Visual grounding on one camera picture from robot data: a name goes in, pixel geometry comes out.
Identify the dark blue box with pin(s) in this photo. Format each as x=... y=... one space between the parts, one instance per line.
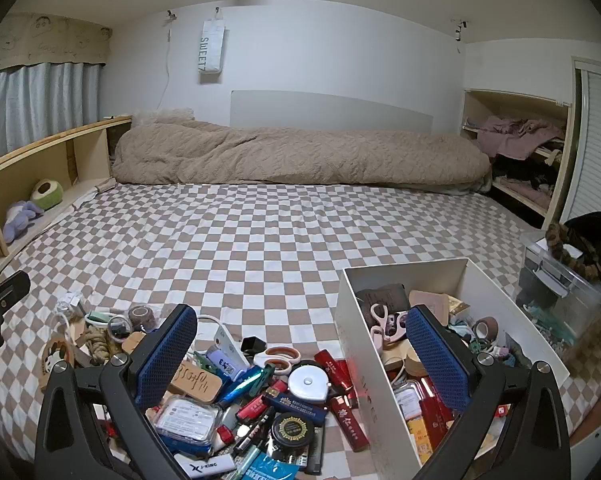
x=293 y=402

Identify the brown patterned scrunchie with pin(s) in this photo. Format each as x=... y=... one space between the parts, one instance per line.
x=563 y=250

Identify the round wooden panda plaque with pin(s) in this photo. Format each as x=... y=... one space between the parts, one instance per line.
x=55 y=355

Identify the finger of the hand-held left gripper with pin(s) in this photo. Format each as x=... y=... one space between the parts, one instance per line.
x=8 y=290

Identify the white orange scissors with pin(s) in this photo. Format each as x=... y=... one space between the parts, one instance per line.
x=278 y=355

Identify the small black box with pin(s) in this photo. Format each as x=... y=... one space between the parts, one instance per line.
x=253 y=345

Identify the grey curtain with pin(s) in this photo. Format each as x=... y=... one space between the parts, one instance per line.
x=40 y=105

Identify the teal metallic pen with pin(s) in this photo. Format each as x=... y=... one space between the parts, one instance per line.
x=245 y=385

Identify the black round tin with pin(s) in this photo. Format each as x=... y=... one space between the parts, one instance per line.
x=291 y=430

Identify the round white tape measure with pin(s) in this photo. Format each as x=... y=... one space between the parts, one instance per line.
x=306 y=379

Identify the beige printed valance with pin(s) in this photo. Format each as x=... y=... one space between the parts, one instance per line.
x=45 y=40

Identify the grey wall panel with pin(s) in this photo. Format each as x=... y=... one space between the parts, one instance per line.
x=330 y=110

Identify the black hat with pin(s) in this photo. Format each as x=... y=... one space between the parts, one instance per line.
x=600 y=240

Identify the beige quilted comforter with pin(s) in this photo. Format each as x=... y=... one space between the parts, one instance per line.
x=290 y=152

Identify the white cardboard box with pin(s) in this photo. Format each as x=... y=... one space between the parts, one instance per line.
x=360 y=360

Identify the wooden closet shelves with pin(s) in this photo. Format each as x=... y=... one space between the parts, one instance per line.
x=555 y=200

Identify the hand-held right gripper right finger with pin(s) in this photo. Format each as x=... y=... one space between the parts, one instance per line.
x=438 y=360

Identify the crumpled clear plastic wrap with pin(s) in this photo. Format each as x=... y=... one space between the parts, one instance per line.
x=68 y=305

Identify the wooden heart-shaped box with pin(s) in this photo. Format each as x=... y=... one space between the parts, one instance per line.
x=405 y=355

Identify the white power adapter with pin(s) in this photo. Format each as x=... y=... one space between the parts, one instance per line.
x=221 y=340

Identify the green plush toy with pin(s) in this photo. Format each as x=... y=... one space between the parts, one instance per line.
x=47 y=192

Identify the clear plastic case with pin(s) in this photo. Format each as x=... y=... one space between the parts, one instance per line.
x=185 y=417

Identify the white lighter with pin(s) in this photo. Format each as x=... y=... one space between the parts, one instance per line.
x=200 y=467

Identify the wooden plaque with writing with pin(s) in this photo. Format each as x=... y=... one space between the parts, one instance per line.
x=198 y=382

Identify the white louvered door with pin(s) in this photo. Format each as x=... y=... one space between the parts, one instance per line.
x=595 y=140

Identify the pink scissors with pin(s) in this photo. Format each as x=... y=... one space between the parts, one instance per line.
x=380 y=320

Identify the checkered bed sheet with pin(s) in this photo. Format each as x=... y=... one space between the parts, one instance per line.
x=280 y=240

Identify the mint green holder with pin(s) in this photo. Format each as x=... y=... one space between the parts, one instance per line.
x=95 y=317

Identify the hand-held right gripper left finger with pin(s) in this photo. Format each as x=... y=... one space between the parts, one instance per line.
x=168 y=355

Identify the tan leather pad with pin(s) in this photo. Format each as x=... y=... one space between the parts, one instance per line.
x=430 y=302

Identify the pink clothes pile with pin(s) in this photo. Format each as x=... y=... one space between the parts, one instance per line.
x=520 y=135

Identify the clear plastic storage bin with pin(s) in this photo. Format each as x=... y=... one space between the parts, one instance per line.
x=580 y=305

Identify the wooden shelf unit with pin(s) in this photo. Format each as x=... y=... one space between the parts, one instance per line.
x=88 y=155

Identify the dark brown pouch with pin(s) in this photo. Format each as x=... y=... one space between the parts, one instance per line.
x=383 y=297

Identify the purple plush toy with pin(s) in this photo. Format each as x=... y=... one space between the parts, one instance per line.
x=20 y=215

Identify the red metallic tube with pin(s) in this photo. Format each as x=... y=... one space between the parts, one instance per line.
x=335 y=366

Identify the white hanging bag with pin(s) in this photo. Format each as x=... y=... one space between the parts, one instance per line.
x=211 y=45

